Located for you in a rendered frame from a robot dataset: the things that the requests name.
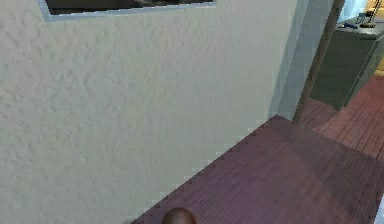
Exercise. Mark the dark grey cabinet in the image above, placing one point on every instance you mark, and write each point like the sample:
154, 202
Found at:
346, 63

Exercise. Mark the grey framed wall picture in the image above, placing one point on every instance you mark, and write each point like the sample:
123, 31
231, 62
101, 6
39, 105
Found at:
100, 6

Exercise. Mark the brown round object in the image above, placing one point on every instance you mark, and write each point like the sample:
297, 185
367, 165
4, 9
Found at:
179, 217

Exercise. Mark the black desk lamp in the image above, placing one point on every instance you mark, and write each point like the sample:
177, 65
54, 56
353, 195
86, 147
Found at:
369, 18

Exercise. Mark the blue small object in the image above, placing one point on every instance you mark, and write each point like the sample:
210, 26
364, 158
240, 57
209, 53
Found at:
346, 25

